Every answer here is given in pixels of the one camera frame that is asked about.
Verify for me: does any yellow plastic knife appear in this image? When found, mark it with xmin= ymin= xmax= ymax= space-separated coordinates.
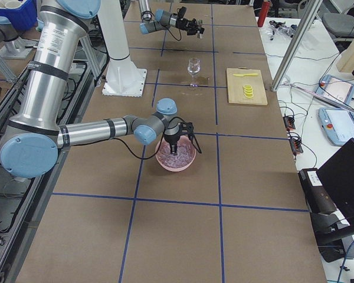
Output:
xmin=232 ymin=73 xmax=258 ymax=77

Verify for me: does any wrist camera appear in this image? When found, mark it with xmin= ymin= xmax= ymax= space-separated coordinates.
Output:
xmin=177 ymin=6 xmax=186 ymax=19

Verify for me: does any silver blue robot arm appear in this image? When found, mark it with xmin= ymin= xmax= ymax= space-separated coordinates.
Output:
xmin=139 ymin=1 xmax=205 ymax=38
xmin=0 ymin=1 xmax=177 ymax=178

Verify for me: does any aluminium frame post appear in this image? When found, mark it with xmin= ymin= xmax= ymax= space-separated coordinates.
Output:
xmin=271 ymin=0 xmax=323 ymax=92

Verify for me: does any black box device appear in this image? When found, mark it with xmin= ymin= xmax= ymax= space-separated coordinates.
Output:
xmin=298 ymin=168 xmax=336 ymax=215

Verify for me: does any clear wine glass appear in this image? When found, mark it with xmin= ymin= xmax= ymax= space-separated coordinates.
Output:
xmin=187 ymin=57 xmax=201 ymax=90

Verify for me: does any black laptop monitor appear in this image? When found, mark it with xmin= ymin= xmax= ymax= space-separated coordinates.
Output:
xmin=317 ymin=138 xmax=354 ymax=224

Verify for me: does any blue teach pendant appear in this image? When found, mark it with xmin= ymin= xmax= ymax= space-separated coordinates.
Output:
xmin=318 ymin=108 xmax=354 ymax=146
xmin=316 ymin=74 xmax=354 ymax=104

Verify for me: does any grey office chair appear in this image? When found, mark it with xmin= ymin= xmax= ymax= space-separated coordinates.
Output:
xmin=322 ymin=1 xmax=354 ymax=41

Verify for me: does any steel double jigger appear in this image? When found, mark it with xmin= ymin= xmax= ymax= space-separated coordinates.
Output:
xmin=196 ymin=19 xmax=204 ymax=39

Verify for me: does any blue storage bin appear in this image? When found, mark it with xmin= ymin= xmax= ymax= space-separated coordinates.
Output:
xmin=0 ymin=1 xmax=37 ymax=31

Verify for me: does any far blue teach pendant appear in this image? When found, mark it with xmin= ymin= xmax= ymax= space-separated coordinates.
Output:
xmin=316 ymin=74 xmax=354 ymax=104

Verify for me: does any bamboo cutting board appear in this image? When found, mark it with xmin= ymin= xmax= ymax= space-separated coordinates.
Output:
xmin=226 ymin=68 xmax=268 ymax=106

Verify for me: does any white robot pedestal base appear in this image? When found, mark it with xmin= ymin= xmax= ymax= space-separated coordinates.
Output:
xmin=98 ymin=0 xmax=147 ymax=97

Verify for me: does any pink plastic bowl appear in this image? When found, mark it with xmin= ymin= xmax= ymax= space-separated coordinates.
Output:
xmin=156 ymin=136 xmax=196 ymax=172

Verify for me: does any clear ice cube pile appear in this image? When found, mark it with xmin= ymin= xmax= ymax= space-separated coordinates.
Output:
xmin=159 ymin=143 xmax=195 ymax=168

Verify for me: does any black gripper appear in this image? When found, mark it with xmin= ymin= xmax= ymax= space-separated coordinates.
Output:
xmin=164 ymin=133 xmax=180 ymax=155
xmin=175 ymin=18 xmax=205 ymax=35

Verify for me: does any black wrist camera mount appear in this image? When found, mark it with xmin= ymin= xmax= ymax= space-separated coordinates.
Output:
xmin=178 ymin=121 xmax=202 ymax=154

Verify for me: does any near blue teach pendant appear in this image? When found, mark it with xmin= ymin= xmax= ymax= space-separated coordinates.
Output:
xmin=318 ymin=108 xmax=354 ymax=146

